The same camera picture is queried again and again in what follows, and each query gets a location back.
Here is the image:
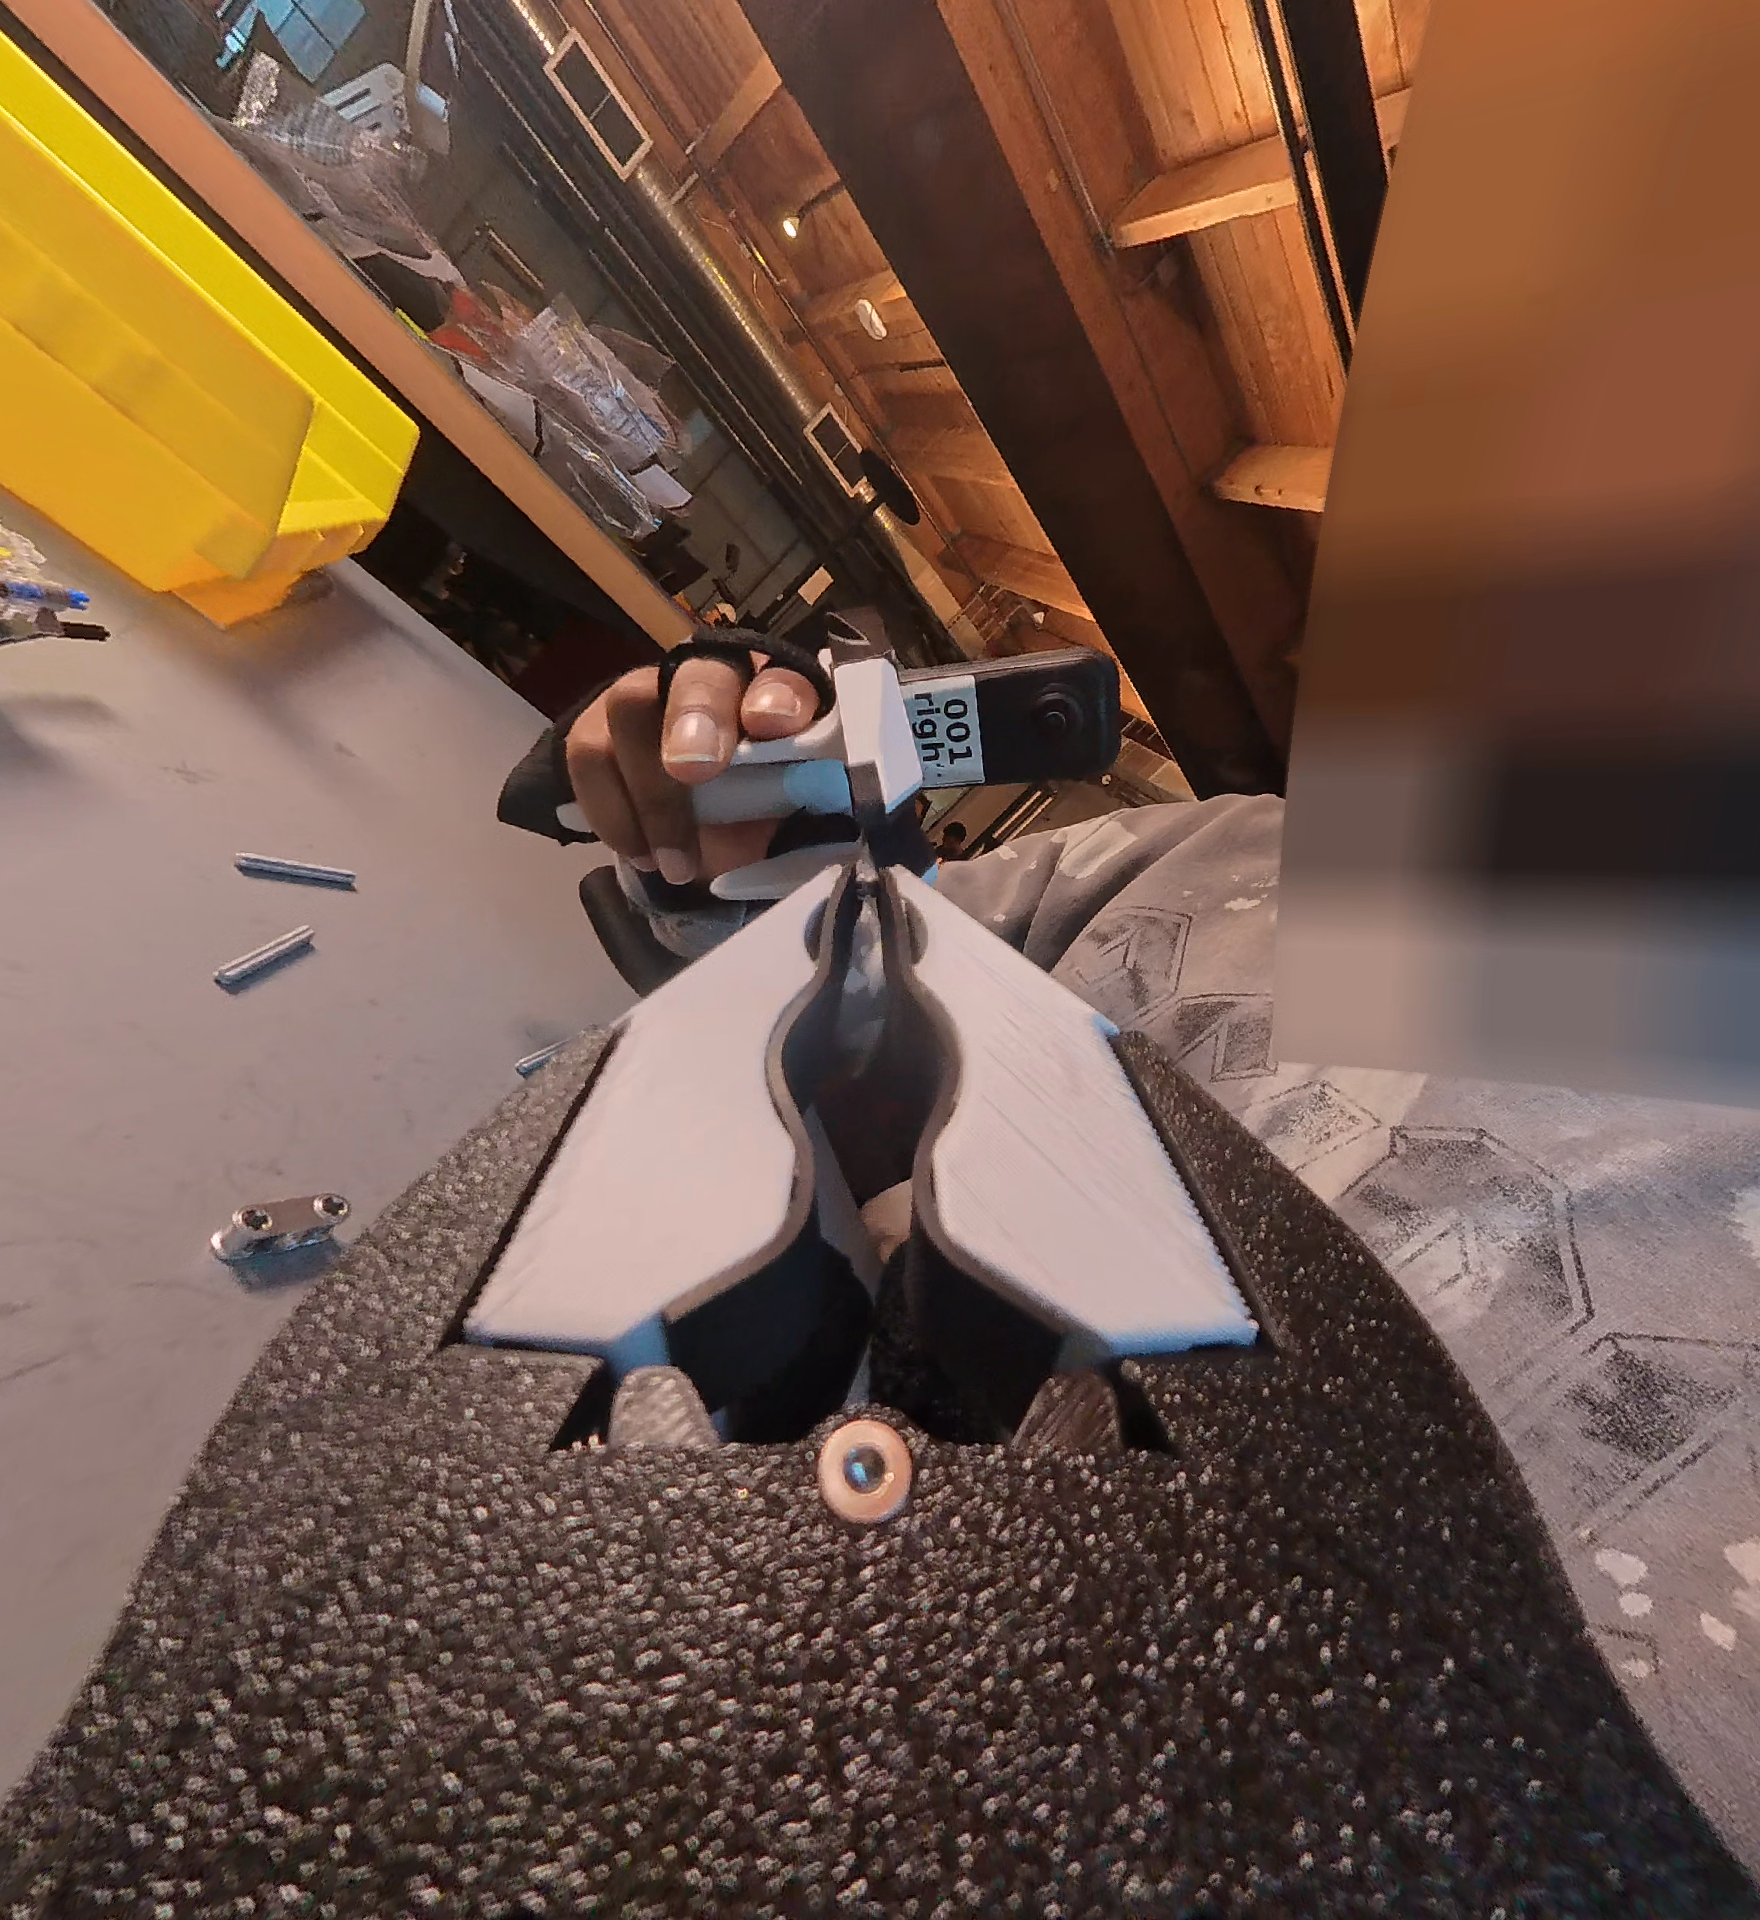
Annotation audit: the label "paned window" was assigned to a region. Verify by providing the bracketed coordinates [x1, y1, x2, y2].
[209, 0, 361, 87]

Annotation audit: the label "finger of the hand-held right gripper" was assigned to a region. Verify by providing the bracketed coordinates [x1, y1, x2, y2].
[688, 658, 926, 890]
[710, 818, 947, 906]

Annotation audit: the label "yellow bin with blue pins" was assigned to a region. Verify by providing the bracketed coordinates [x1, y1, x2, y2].
[0, 30, 423, 632]

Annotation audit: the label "long wooden table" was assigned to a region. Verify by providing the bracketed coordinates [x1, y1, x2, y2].
[1, 0, 705, 649]

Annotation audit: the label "metal air duct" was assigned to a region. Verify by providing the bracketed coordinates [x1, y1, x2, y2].
[489, 0, 975, 665]

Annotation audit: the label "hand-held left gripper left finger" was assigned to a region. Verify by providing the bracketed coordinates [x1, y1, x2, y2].
[460, 868, 863, 1444]

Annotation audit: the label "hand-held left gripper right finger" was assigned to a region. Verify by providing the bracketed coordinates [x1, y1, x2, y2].
[877, 869, 1259, 1444]

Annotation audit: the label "clear plastic bags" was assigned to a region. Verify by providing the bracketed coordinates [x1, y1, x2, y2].
[220, 91, 705, 544]

